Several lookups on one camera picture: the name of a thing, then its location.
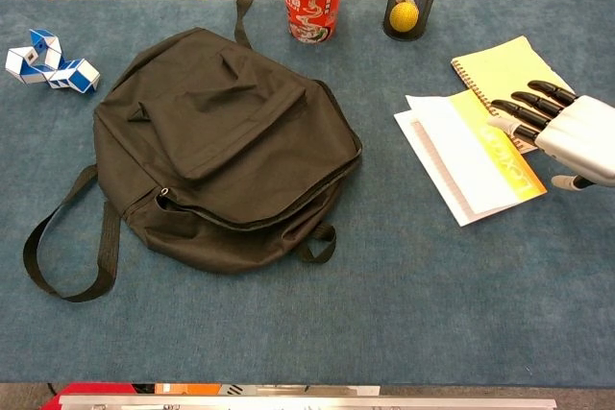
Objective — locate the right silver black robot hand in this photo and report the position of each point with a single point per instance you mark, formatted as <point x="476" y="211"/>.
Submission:
<point x="576" y="141"/>

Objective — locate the white yellow booklet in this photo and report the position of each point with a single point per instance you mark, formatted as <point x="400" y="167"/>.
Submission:
<point x="461" y="165"/>

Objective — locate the black fabric backpack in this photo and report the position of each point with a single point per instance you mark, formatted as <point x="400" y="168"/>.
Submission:
<point x="216" y="141"/>

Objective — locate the kraft spiral notebook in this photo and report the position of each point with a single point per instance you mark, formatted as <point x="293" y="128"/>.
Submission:
<point x="509" y="69"/>

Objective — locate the yellow ball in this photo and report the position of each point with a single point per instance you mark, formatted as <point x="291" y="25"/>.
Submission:
<point x="403" y="16"/>

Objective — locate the blue felt table mat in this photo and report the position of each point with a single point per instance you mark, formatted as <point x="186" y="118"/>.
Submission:
<point x="432" y="309"/>

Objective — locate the orange box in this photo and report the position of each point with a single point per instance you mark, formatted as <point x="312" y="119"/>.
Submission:
<point x="192" y="389"/>

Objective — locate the blue white snake puzzle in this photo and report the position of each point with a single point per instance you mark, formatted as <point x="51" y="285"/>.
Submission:
<point x="72" y="76"/>

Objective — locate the red box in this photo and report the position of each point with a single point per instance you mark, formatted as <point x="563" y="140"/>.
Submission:
<point x="96" y="388"/>

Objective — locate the aluminium profile rail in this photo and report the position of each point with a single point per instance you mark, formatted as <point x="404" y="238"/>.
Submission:
<point x="288" y="402"/>

